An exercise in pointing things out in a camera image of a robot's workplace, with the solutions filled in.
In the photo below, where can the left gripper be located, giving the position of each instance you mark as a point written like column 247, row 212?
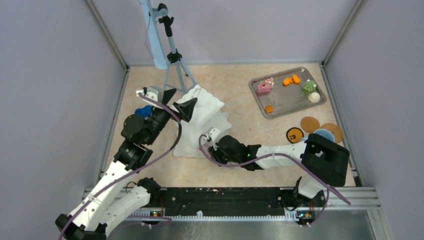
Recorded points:
column 186, row 108

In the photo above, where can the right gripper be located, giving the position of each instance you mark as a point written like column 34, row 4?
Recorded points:
column 215, row 153

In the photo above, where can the white tiered pillow stand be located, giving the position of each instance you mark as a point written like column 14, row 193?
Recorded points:
column 207, row 114

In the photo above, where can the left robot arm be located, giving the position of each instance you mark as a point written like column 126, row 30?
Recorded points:
column 98, row 215

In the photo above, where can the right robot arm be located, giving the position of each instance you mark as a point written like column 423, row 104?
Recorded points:
column 324, row 161

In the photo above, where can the blue toy car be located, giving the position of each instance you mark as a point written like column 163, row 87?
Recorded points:
column 144, row 112

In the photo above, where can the round orange cookie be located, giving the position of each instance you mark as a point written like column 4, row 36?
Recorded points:
column 269, row 109

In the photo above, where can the black orange face coaster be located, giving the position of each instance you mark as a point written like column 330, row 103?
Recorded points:
column 294, row 135

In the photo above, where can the pink square cake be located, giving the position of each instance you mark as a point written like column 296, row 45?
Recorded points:
column 264, row 89

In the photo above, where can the steel serving tray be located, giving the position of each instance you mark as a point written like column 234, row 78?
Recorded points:
column 285, row 100

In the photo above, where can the light blue tripod stand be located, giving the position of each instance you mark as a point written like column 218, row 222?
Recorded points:
column 161, row 46

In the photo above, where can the round wooden coaster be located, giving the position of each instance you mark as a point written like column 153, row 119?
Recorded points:
column 309, row 124

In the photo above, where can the light blue mug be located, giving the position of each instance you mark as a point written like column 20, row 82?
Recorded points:
column 325, row 133

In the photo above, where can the orange cookie pieces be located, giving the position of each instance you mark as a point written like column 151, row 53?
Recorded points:
column 294, row 79

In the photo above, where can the white round bun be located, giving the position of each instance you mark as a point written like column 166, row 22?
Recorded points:
column 314, row 97

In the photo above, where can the green swirl roll cake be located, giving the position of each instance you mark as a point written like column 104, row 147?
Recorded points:
column 309, row 87

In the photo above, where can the woven rattan coaster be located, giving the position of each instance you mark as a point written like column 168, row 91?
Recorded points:
column 335, row 130

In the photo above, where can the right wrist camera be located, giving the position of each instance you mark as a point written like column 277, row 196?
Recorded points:
column 213, row 134

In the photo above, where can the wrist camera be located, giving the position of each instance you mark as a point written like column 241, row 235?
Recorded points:
column 213, row 134
column 152, row 92

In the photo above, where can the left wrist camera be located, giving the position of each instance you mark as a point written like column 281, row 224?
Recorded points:
column 152, row 92

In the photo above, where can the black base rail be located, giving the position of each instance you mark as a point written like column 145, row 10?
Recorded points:
column 233, row 201

